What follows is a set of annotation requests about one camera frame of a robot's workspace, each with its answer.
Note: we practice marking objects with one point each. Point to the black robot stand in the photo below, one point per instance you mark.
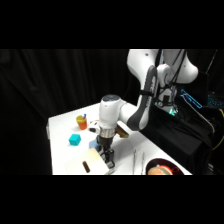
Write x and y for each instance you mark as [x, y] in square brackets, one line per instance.
[180, 140]

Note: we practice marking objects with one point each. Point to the small green light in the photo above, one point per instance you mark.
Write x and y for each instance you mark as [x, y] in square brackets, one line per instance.
[172, 111]

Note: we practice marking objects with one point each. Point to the black bowl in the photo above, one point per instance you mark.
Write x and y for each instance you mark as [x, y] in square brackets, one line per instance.
[166, 163]

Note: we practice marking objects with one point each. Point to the blue lit device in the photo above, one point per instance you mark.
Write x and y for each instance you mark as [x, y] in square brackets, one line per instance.
[191, 98]

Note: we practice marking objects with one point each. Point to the small wooden drawer box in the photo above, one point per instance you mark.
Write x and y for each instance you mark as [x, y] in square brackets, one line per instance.
[88, 163]

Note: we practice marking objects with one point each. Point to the metal tongs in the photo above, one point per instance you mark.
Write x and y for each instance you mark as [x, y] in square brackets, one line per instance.
[135, 161]

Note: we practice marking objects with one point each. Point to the blue marker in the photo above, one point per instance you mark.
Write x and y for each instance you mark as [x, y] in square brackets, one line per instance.
[84, 116]

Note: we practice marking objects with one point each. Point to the orange cup with yellow rim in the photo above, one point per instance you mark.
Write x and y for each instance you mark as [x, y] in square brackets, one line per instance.
[81, 124]

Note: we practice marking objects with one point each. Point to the blue teddy bear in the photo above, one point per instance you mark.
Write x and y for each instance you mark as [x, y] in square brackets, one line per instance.
[93, 144]

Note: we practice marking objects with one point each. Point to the black curtain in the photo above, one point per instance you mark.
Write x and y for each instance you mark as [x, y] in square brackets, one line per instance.
[50, 83]

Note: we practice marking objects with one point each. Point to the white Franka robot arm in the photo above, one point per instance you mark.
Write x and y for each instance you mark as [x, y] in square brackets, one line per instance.
[111, 111]

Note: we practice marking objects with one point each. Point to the bread bun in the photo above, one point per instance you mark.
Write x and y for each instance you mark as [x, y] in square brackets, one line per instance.
[158, 171]

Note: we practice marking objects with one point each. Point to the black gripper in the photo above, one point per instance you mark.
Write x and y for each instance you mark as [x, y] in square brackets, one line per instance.
[106, 143]

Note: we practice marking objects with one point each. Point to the teal cube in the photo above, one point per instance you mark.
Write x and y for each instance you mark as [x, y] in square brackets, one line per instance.
[75, 140]

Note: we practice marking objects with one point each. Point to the white tablecloth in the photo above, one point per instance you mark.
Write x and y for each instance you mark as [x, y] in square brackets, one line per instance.
[63, 133]

